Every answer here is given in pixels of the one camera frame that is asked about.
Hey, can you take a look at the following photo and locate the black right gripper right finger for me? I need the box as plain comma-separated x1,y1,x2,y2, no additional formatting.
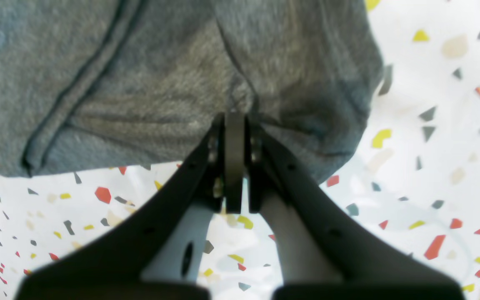
236,113,464,300

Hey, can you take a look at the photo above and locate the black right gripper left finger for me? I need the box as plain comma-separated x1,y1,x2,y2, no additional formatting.
16,113,234,300

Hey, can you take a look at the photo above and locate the grey t-shirt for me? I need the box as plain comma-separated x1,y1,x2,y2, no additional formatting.
0,0,384,183

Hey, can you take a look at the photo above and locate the terrazzo pattern tablecloth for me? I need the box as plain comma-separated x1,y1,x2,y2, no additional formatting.
0,0,480,300

